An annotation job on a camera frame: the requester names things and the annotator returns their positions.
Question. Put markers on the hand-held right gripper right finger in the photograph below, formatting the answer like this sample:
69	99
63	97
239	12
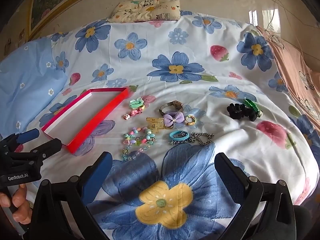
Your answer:
230	178

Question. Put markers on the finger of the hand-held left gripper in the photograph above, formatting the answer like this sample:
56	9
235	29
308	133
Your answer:
28	135
47	148

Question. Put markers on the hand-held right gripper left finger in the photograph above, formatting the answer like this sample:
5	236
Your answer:
100	176

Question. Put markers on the red cardboard box tray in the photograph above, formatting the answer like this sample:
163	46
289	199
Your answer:
100	120

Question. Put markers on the pink hair clips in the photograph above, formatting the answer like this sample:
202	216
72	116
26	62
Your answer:
134	112

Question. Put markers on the yellow hair claw clip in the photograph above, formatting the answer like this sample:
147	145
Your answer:
153	124

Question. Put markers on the purple bow hair clip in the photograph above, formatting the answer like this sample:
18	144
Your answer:
172	119

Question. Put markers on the person's left hand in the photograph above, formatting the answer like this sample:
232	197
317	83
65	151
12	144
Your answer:
18	200

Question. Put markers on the light blue pillow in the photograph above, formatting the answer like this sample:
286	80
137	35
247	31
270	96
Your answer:
30	80

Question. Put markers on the black scrunchie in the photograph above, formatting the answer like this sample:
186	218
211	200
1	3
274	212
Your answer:
240	111

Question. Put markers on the green hair clip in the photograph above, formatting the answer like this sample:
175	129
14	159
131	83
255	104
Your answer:
251	103

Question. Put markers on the gold wrist watch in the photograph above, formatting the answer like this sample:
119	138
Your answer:
175	103

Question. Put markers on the floral bed sheet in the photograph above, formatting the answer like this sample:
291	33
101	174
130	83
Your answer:
200	62

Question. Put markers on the pink blanket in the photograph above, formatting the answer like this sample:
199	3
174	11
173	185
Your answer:
295	65

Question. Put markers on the panda print pillow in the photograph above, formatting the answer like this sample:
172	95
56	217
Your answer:
147	8

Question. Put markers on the framed wall painting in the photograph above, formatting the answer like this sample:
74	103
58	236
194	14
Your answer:
50	0

